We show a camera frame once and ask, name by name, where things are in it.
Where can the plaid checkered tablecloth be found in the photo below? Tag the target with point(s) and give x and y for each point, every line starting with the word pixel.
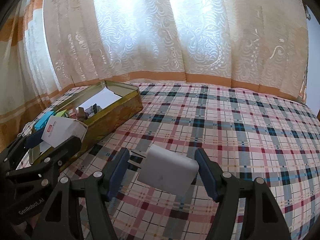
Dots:
pixel 249 134

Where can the white paper tray liner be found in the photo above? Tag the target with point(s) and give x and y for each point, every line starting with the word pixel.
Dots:
pixel 104 98

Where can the wall hook ornament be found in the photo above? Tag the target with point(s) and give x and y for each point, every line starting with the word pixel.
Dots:
pixel 307 13

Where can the cream lace curtain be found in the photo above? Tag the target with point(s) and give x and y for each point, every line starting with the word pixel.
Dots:
pixel 51 46

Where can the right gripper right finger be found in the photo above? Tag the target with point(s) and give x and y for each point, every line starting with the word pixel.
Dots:
pixel 263 218

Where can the lime green toy cube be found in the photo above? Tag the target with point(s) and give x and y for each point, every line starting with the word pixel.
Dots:
pixel 63 114

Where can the left hand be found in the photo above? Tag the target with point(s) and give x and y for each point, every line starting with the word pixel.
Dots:
pixel 25 230

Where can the white power adapter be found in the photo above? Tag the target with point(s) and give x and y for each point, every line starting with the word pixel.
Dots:
pixel 166 170

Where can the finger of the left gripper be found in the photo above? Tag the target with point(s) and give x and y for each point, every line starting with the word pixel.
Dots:
pixel 54 158
pixel 14 153

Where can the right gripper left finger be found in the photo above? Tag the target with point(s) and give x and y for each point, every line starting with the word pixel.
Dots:
pixel 60 217

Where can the white and cork box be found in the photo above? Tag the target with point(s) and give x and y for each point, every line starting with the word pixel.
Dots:
pixel 59 129

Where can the brown wooden block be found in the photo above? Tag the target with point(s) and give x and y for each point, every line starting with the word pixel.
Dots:
pixel 81 114

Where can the gold metal tin tray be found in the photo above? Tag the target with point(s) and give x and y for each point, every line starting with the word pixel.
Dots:
pixel 107 120

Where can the teal toy brick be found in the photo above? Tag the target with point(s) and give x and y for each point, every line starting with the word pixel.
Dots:
pixel 41 123

